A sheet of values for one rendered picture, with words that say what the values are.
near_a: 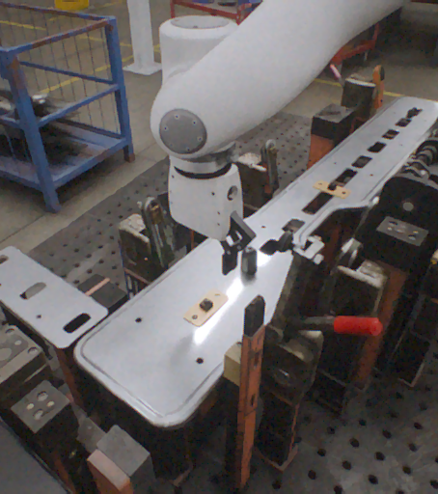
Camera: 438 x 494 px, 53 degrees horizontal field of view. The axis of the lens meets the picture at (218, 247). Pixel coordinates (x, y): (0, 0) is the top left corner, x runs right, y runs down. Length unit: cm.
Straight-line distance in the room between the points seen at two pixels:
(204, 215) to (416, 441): 66
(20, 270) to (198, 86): 57
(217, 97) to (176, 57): 9
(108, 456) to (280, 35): 38
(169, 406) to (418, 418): 58
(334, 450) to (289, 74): 73
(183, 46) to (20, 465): 50
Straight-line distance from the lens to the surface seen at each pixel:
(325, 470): 94
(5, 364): 66
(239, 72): 40
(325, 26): 45
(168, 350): 69
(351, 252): 72
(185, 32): 48
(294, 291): 56
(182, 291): 77
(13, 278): 87
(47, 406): 57
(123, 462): 39
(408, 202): 78
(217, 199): 55
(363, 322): 55
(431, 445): 103
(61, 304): 79
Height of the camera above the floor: 154
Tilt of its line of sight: 40 degrees down
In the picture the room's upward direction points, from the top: straight up
